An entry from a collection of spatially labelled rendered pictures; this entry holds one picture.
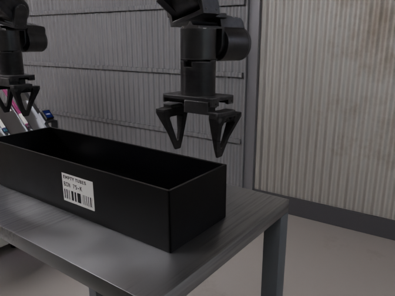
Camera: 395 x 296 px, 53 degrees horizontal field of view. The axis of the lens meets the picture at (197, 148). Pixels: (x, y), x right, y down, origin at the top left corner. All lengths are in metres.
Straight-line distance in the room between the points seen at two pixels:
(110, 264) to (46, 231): 0.18
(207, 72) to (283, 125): 2.02
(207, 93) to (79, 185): 0.33
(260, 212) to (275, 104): 1.83
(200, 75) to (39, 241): 0.41
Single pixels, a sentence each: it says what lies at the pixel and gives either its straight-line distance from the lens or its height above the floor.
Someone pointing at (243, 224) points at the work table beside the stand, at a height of 0.80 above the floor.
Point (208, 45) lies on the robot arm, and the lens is 0.62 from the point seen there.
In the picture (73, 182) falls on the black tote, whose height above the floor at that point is 0.87.
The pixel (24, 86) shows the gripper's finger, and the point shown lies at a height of 1.04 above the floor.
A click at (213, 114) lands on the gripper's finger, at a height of 1.04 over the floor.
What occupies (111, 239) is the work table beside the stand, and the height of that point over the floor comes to 0.80.
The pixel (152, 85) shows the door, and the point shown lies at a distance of 3.08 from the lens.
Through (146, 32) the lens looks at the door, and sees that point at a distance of 3.09.
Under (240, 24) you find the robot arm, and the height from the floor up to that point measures 1.17.
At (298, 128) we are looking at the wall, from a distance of 2.59.
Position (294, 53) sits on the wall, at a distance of 2.55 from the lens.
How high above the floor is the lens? 1.15
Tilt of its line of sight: 16 degrees down
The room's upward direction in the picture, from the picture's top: straight up
